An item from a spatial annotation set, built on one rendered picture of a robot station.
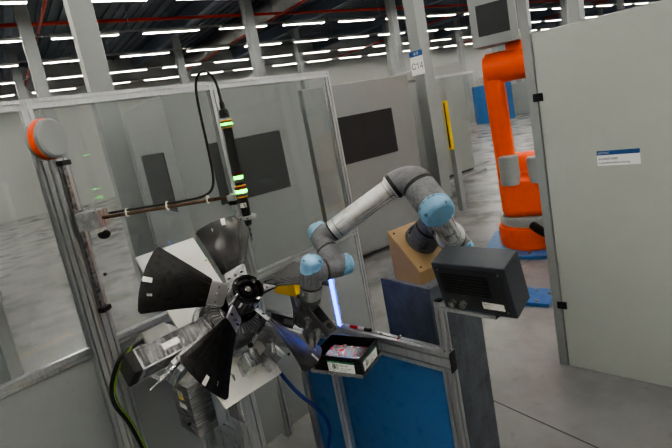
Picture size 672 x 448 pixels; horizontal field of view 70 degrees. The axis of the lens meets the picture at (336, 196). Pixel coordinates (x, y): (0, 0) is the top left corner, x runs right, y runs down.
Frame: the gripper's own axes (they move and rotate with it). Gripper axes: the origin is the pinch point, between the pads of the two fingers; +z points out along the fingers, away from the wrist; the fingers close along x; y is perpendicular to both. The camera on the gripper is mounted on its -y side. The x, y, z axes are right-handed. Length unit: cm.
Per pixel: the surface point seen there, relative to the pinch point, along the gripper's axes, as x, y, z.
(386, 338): -32.9, -8.6, 8.8
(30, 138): 50, 99, -65
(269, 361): 7.4, 15.8, 11.2
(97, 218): 38, 80, -35
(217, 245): 7, 47, -26
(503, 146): -393, 108, 16
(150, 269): 36, 43, -28
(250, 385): 15.7, 16.8, 17.9
